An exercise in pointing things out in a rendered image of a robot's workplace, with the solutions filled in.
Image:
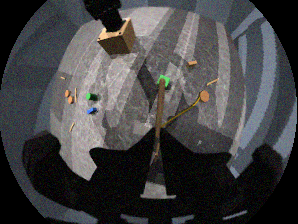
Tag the green cylinder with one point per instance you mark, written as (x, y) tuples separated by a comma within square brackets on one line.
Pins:
[(90, 96)]

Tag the blue rectangular block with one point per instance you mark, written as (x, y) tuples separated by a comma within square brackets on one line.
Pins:
[(91, 110)]

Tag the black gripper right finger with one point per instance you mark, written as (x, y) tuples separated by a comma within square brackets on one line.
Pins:
[(179, 162)]

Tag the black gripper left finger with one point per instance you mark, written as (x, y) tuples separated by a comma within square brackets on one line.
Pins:
[(134, 161)]

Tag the green block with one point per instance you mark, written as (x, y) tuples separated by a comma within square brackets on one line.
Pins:
[(166, 80)]

